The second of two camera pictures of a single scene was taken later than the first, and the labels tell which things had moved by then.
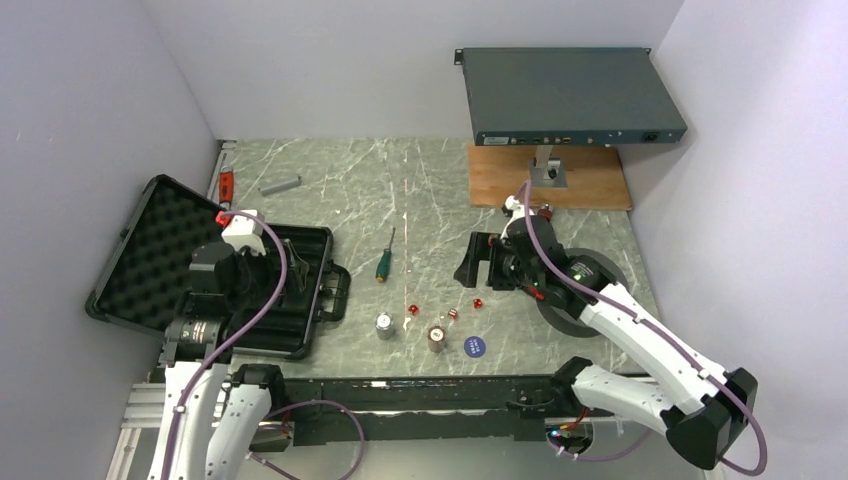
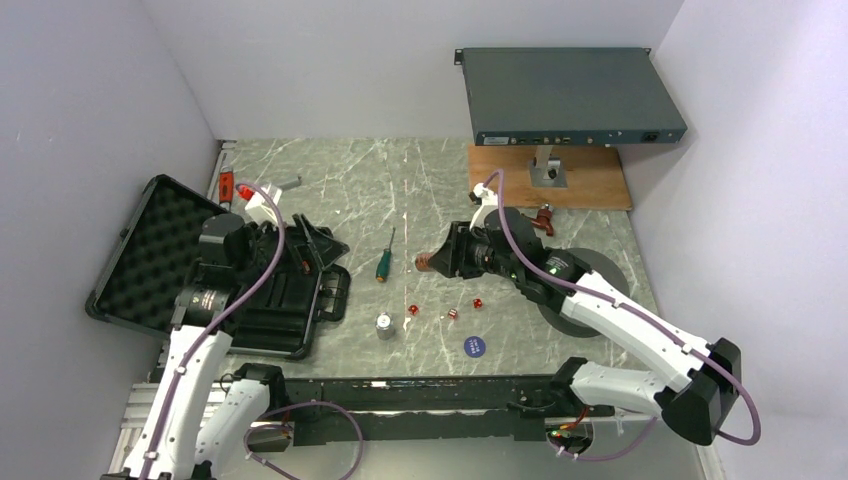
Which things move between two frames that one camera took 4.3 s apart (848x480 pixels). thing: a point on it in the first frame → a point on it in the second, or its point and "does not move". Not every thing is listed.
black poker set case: x=148 y=266 does not move
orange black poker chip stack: x=436 y=339 → x=422 y=262
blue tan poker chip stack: x=385 y=326 does not move
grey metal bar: x=278 y=185 does not move
